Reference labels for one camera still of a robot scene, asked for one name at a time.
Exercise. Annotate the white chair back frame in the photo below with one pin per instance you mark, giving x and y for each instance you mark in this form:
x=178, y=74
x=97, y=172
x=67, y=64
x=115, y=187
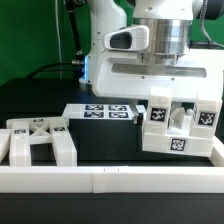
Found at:
x=20, y=134

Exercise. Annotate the white fence bar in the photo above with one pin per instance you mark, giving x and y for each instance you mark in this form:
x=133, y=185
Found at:
x=111, y=180
x=217, y=156

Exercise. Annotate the white front fence bar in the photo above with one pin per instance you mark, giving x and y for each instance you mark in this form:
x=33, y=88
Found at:
x=111, y=180

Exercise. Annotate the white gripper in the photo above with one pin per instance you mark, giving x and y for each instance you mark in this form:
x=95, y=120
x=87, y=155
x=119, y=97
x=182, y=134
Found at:
x=121, y=75

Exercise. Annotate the white marker base plate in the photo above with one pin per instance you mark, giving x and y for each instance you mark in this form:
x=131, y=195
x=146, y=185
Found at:
x=98, y=112

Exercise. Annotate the white right fence bar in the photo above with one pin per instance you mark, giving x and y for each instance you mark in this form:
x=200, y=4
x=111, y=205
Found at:
x=217, y=156

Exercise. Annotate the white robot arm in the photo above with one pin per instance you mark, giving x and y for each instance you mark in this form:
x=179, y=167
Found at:
x=154, y=51

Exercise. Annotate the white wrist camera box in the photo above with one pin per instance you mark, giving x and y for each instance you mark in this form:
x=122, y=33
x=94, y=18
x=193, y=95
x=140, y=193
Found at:
x=132, y=38

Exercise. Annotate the white chair seat part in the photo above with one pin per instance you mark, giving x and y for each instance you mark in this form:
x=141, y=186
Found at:
x=177, y=139

